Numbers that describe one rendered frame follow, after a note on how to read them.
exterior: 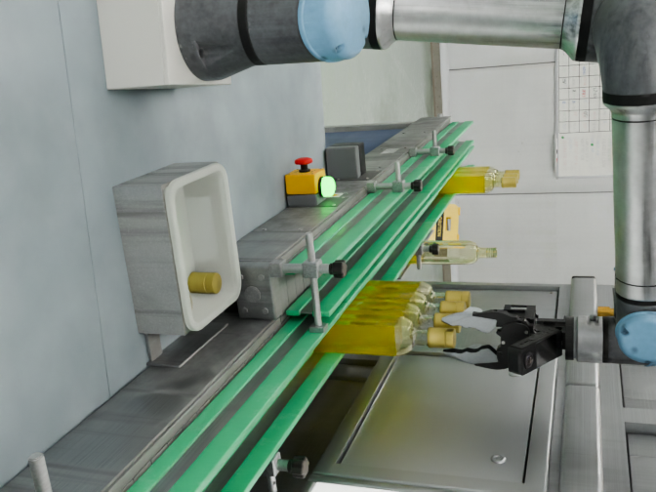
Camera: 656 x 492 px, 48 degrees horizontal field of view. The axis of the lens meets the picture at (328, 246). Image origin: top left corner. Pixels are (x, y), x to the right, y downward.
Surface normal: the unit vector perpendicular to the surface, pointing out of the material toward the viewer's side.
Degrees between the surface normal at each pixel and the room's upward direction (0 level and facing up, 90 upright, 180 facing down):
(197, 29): 73
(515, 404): 90
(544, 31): 93
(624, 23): 116
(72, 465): 90
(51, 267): 0
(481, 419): 91
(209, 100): 0
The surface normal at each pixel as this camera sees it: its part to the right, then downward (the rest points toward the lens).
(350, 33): 0.89, 0.08
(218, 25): -0.03, 0.31
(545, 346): 0.63, 0.12
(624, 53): -0.69, 0.05
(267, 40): -0.28, 0.64
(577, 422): -0.10, -0.96
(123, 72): -0.33, 0.21
